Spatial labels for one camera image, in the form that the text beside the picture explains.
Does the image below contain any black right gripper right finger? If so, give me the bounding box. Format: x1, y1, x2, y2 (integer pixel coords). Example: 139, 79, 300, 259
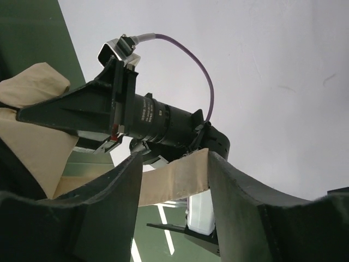
208, 152, 348, 261

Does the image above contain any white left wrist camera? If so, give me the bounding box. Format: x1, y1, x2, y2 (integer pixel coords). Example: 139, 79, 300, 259
98, 34, 141, 66

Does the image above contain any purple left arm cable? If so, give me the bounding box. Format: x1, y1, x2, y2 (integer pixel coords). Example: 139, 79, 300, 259
135, 32, 215, 122

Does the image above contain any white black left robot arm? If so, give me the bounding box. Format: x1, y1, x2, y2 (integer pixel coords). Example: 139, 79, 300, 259
17, 55, 230, 168

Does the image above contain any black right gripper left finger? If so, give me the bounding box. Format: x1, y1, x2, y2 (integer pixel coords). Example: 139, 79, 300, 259
1, 153, 142, 261

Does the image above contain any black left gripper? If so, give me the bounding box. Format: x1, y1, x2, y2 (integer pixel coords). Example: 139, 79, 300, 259
17, 55, 138, 153

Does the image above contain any beige folding umbrella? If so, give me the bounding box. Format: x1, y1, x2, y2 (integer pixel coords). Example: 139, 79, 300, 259
1, 62, 209, 206

